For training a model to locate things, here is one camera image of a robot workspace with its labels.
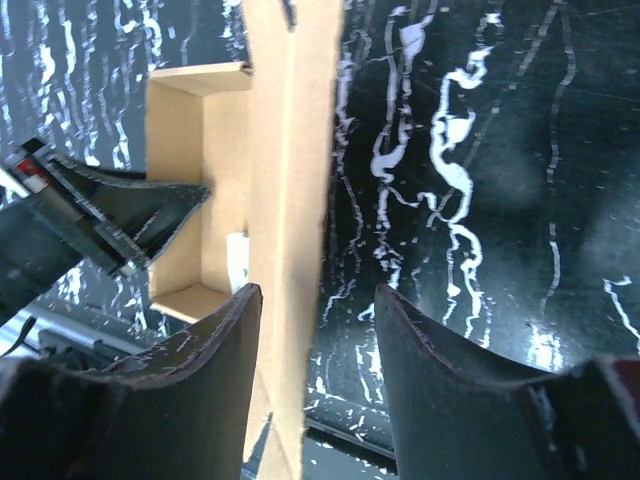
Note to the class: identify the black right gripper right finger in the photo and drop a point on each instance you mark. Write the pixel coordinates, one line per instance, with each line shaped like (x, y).
(459, 411)

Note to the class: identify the small white paper packet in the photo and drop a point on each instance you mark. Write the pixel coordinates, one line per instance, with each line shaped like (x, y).
(237, 256)

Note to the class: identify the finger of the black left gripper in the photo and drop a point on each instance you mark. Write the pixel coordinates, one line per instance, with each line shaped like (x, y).
(127, 221)

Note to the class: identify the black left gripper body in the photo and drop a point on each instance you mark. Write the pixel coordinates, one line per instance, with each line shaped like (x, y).
(48, 229)

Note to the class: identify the brown cardboard box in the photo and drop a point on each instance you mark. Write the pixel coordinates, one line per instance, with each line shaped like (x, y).
(259, 135)

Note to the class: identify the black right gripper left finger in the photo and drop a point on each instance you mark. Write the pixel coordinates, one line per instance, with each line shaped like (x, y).
(50, 415)

